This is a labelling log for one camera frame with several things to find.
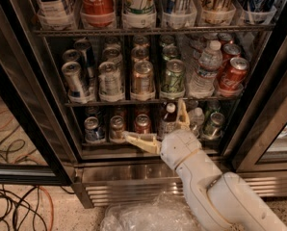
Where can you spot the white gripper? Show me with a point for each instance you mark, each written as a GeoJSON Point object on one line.
{"type": "Point", "coordinates": [176, 148]}

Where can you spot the orange soda can front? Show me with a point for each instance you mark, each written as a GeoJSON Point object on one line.
{"type": "Point", "coordinates": [142, 77]}

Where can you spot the orange soda can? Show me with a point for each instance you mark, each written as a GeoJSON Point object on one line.
{"type": "Point", "coordinates": [142, 77]}
{"type": "Point", "coordinates": [139, 53]}

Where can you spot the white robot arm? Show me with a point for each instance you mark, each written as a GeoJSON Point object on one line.
{"type": "Point", "coordinates": [217, 199]}

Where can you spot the red orange can bottom shelf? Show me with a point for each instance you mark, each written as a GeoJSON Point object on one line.
{"type": "Point", "coordinates": [142, 124]}

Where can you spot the clear water bottle bottom shelf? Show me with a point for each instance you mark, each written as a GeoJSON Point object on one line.
{"type": "Point", "coordinates": [196, 117]}

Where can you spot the clear water bottle shelf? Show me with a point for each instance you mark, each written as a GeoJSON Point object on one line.
{"type": "Point", "coordinates": [196, 117]}
{"type": "Point", "coordinates": [206, 70]}

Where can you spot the green can bottom shelf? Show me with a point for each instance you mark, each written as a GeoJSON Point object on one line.
{"type": "Point", "coordinates": [213, 126]}

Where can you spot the green soda can front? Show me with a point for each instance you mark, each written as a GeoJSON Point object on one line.
{"type": "Point", "coordinates": [173, 77]}

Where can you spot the green soda can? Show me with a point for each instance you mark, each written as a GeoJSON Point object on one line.
{"type": "Point", "coordinates": [170, 52]}
{"type": "Point", "coordinates": [173, 77]}

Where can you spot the gold can bottom shelf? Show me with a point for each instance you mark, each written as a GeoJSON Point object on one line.
{"type": "Point", "coordinates": [117, 127]}

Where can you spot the clear water bottle middle shelf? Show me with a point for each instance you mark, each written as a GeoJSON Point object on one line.
{"type": "Point", "coordinates": [206, 70]}

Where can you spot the blue can bottom shelf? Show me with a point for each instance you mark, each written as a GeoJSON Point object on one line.
{"type": "Point", "coordinates": [94, 132]}

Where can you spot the white silver can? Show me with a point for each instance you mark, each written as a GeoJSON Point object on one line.
{"type": "Point", "coordinates": [109, 79]}

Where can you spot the red cola can front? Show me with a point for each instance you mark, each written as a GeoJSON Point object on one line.
{"type": "Point", "coordinates": [234, 74]}

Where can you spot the blue silver can front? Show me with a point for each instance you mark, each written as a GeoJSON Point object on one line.
{"type": "Point", "coordinates": [77, 86]}

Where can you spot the stainless steel fridge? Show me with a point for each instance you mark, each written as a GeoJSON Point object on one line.
{"type": "Point", "coordinates": [64, 87]}

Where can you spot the large blue striped can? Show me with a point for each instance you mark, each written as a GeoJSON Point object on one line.
{"type": "Point", "coordinates": [177, 14]}

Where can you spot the large green white can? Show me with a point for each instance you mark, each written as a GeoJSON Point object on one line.
{"type": "Point", "coordinates": [138, 12]}

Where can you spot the large gold patterned can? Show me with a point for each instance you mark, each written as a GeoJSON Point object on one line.
{"type": "Point", "coordinates": [217, 11]}

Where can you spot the large red cola can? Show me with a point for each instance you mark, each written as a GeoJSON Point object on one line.
{"type": "Point", "coordinates": [97, 12]}

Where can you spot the large dark blue can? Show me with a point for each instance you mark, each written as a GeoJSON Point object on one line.
{"type": "Point", "coordinates": [256, 11]}

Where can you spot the large white tea can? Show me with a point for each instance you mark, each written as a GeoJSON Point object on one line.
{"type": "Point", "coordinates": [55, 14]}

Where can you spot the juice bottle white cap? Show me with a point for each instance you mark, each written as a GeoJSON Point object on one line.
{"type": "Point", "coordinates": [167, 121]}

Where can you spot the clear plastic bag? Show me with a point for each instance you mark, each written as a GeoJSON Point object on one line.
{"type": "Point", "coordinates": [166, 212]}

